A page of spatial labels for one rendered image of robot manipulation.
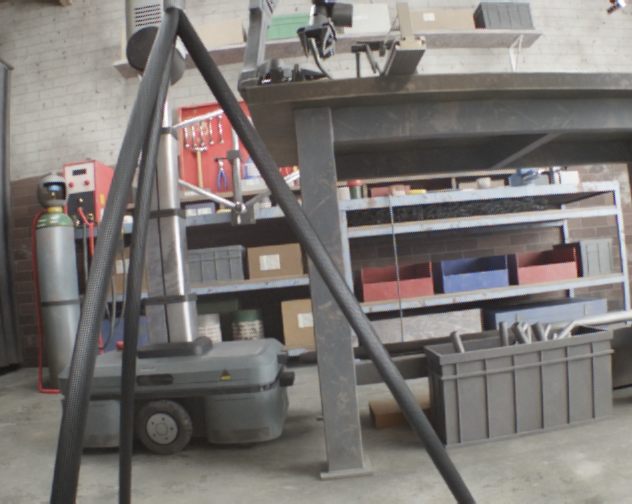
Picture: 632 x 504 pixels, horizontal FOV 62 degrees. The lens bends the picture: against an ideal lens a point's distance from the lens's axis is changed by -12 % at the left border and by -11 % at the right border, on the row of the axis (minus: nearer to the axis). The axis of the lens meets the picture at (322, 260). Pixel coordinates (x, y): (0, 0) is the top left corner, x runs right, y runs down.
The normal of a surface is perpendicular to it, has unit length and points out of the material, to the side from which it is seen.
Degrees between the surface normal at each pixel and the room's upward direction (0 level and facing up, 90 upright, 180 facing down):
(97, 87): 90
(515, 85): 90
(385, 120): 90
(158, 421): 90
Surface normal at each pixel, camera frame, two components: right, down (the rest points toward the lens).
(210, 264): 0.03, -0.03
